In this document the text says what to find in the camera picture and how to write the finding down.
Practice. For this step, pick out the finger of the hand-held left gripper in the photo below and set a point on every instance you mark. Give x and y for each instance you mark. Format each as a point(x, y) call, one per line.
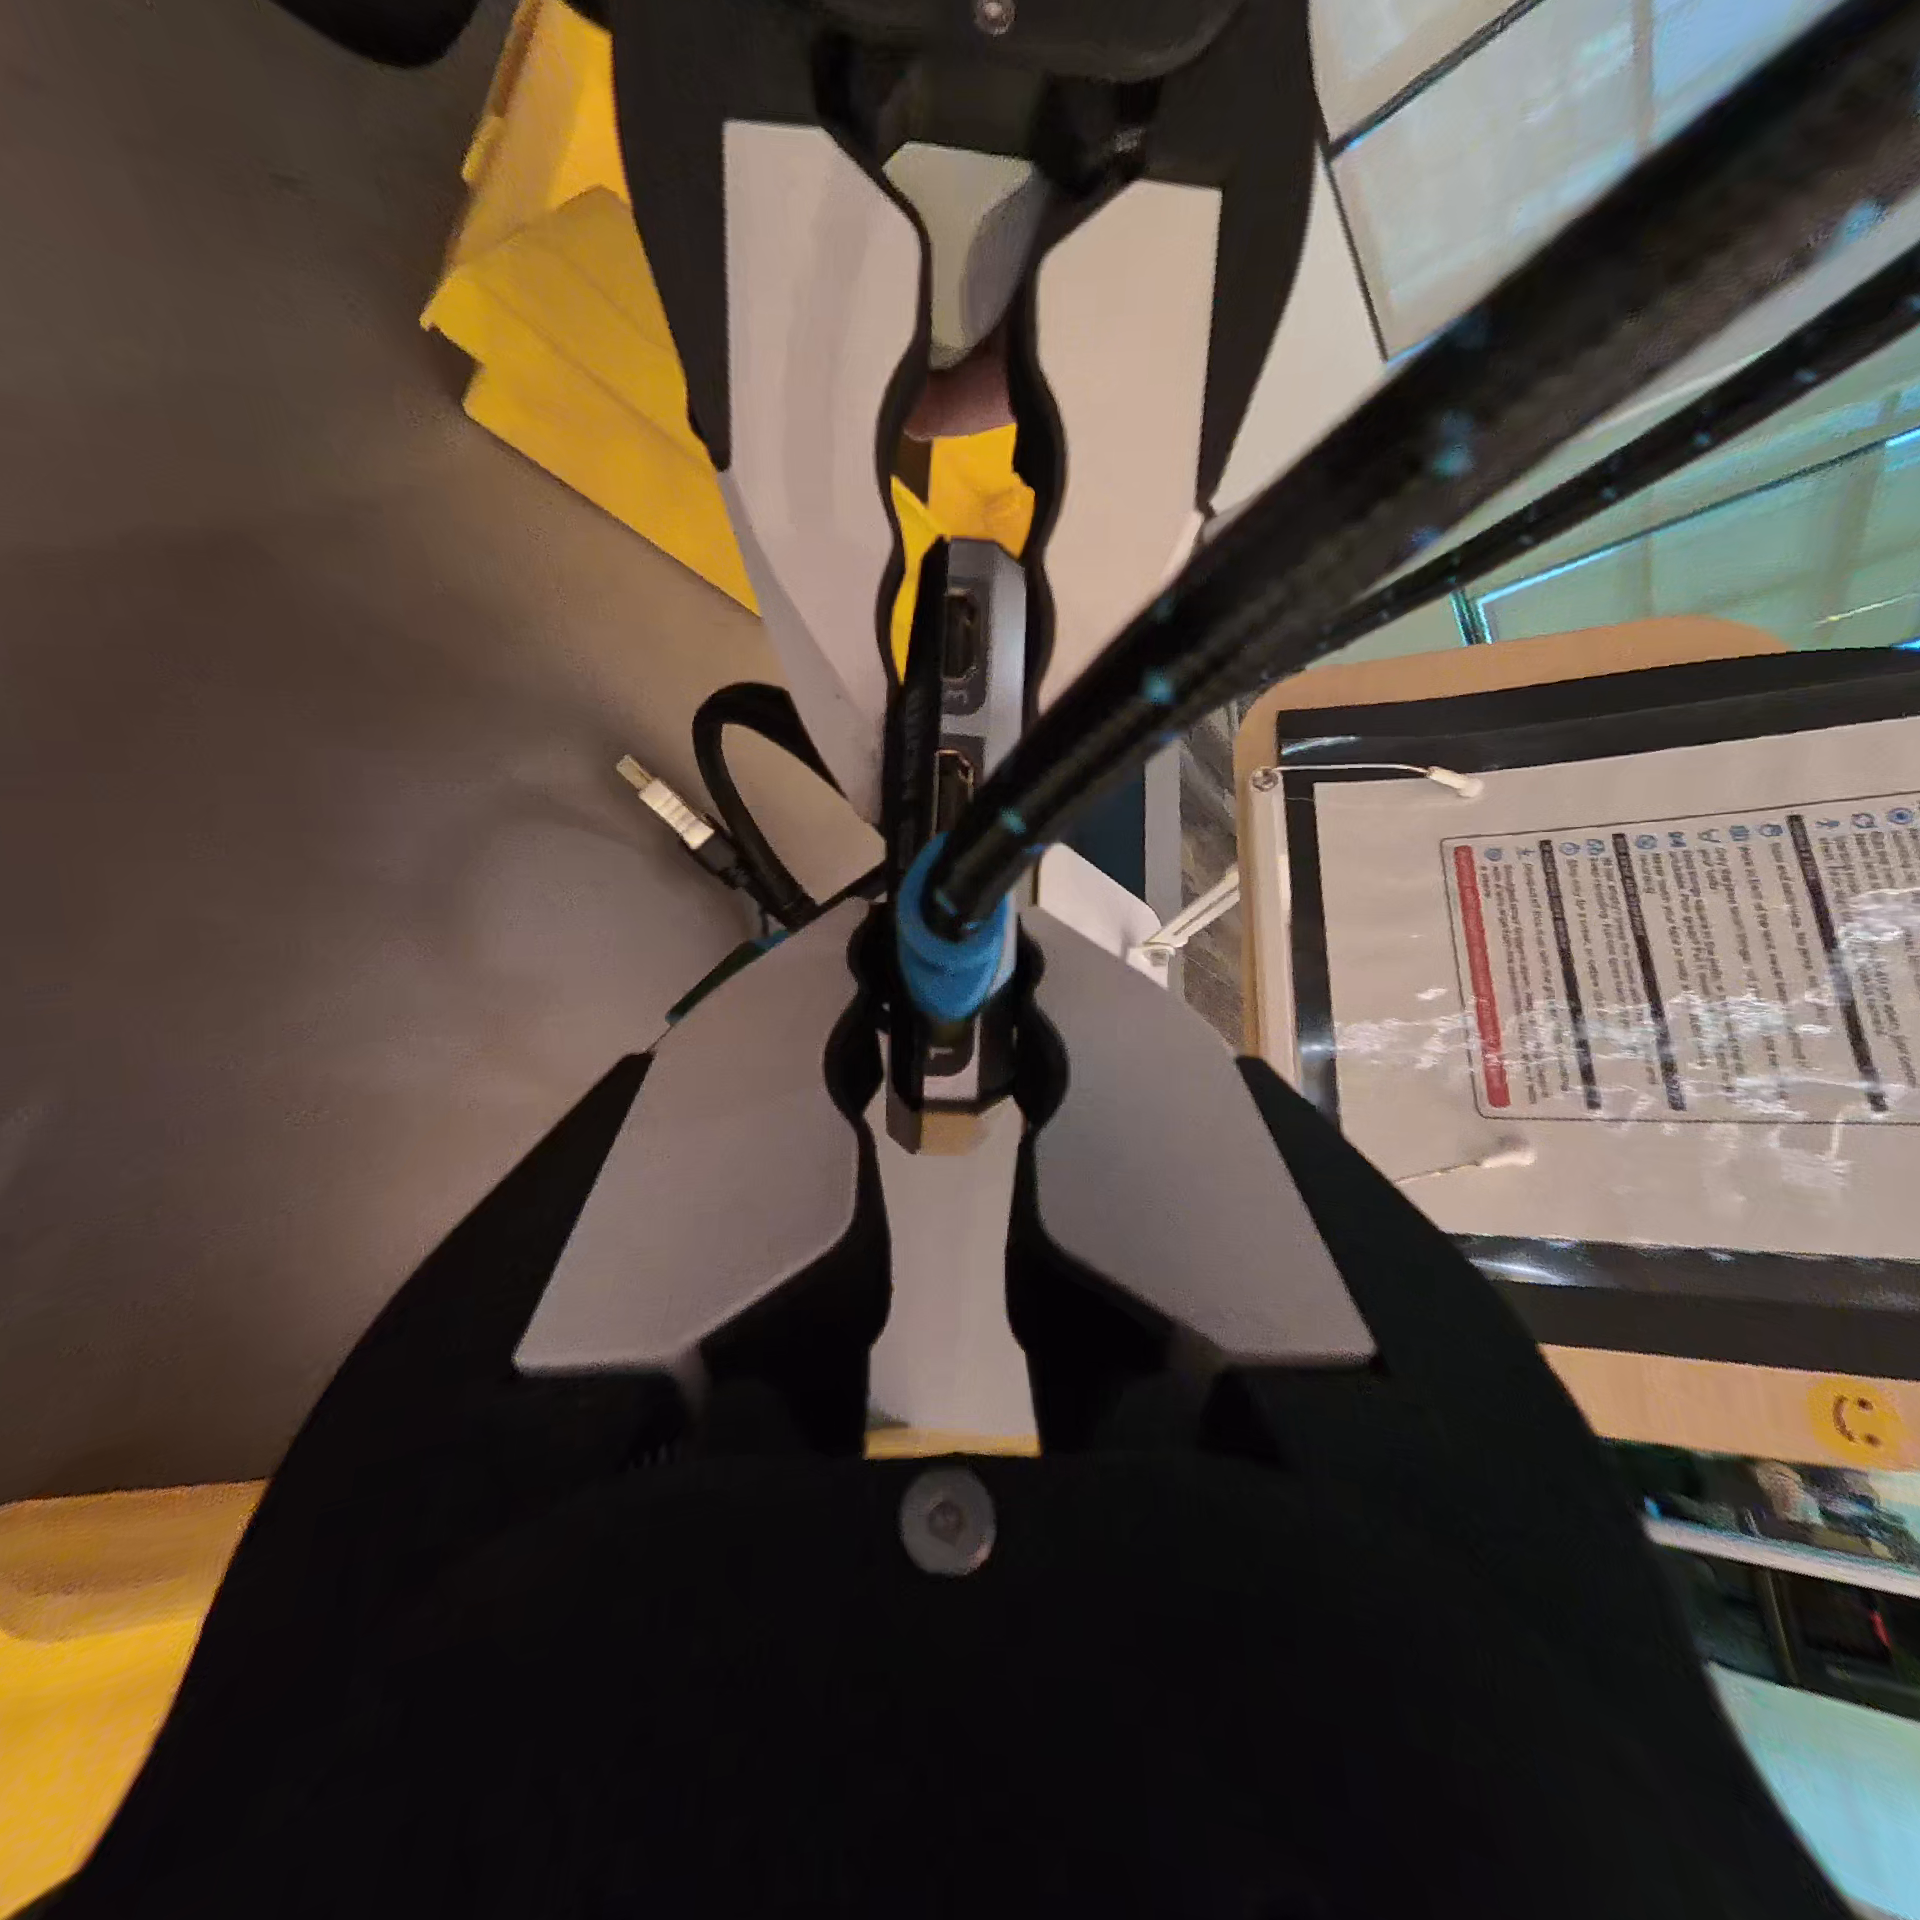
point(1132, 346)
point(809, 376)

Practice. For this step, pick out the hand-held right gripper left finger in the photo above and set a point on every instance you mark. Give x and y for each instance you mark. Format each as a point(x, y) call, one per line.
point(721, 1185)

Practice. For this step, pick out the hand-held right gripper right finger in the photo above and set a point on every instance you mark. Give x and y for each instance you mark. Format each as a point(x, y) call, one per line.
point(1184, 1185)

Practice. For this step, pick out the yellow plastic bin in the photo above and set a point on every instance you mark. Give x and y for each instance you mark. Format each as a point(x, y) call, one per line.
point(586, 376)
point(75, 1650)

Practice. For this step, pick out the person's left hand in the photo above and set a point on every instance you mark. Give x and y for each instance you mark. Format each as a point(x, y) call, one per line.
point(961, 403)

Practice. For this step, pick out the white tablet stand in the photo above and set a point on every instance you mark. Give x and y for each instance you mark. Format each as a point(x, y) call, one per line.
point(1088, 900)

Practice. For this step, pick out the instruction sheet in clear sleeve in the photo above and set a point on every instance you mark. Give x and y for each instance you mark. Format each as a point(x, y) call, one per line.
point(1380, 900)

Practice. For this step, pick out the wooden sign board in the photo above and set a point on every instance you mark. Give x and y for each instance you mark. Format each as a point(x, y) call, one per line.
point(1650, 1411)

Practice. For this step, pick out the yellow smiley sticker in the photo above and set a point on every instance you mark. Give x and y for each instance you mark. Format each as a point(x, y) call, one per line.
point(1851, 1417)

